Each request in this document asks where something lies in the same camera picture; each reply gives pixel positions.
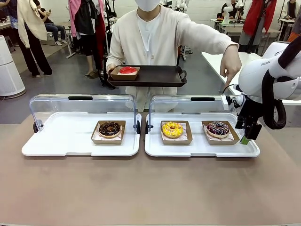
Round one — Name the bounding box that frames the person's left hand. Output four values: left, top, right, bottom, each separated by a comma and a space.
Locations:
220, 44, 242, 88

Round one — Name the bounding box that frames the red glazed donut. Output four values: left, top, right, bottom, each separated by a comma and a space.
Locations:
119, 66, 137, 74
110, 66, 141, 81

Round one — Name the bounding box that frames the bystander in red vest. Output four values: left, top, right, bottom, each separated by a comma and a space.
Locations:
238, 0, 277, 48

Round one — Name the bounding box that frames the clear display lid black handle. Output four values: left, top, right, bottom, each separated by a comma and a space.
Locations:
145, 95, 246, 135
29, 93, 142, 134

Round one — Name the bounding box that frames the seated bystander with phone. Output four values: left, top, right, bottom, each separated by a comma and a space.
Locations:
34, 0, 68, 46

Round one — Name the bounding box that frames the bystander in pink and black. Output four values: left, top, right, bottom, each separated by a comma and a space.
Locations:
68, 0, 106, 77

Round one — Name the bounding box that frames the large white table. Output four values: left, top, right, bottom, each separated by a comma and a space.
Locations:
201, 51, 301, 106

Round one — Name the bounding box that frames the person's torso cream cardigan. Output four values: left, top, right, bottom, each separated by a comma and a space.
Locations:
105, 4, 203, 113

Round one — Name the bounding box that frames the person's right hand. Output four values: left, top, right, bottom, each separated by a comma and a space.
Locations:
106, 63, 117, 76

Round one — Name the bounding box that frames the purple sprinkled donut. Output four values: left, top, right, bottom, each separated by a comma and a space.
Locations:
201, 121, 240, 145

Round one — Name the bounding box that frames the bystander in white top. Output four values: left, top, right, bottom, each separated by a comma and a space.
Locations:
282, 0, 301, 20

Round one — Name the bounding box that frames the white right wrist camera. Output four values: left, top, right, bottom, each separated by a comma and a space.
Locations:
221, 93, 244, 112

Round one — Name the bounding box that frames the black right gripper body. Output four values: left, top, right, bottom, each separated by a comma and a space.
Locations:
238, 94, 262, 125

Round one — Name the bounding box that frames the purple drizzled donut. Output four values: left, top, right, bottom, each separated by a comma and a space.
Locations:
206, 121, 230, 138

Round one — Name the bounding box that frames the white background robot green light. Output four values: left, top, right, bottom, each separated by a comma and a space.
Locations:
222, 0, 236, 25

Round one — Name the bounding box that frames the white display tray base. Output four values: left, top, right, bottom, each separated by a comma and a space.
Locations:
144, 112, 261, 158
21, 112, 142, 158

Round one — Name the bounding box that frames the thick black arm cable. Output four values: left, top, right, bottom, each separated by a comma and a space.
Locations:
261, 35, 301, 130

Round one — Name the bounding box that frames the chocolate sprinkled donut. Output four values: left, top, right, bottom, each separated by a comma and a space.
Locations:
98, 121, 121, 138

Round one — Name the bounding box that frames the grey background desk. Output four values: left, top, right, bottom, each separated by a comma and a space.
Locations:
210, 18, 247, 48

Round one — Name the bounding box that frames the person's right forearm cream sleeve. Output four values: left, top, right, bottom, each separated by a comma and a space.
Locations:
105, 42, 119, 68

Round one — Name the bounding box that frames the white air purifier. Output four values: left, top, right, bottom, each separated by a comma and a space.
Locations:
0, 34, 26, 97

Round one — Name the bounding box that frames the white face mask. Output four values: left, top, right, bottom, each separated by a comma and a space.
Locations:
136, 0, 158, 12

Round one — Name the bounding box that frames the bystander in orange shorts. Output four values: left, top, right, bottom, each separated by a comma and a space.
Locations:
288, 22, 301, 43

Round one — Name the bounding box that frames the yellow sprinkled donut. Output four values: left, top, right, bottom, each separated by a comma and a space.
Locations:
161, 121, 184, 138
160, 120, 193, 145

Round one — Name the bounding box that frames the paper liner under yellow donut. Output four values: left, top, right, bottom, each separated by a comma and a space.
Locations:
162, 122, 190, 142

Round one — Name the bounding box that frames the person's left forearm cream sleeve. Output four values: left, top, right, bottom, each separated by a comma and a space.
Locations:
185, 14, 239, 51

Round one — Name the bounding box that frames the paper liner under purple donut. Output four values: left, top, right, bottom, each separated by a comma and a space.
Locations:
204, 124, 236, 142

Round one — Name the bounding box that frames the paper liner under chocolate donut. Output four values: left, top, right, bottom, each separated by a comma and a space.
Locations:
94, 124, 123, 141

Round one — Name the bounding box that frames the dark brown serving tray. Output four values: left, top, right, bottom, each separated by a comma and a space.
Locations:
107, 65, 188, 88

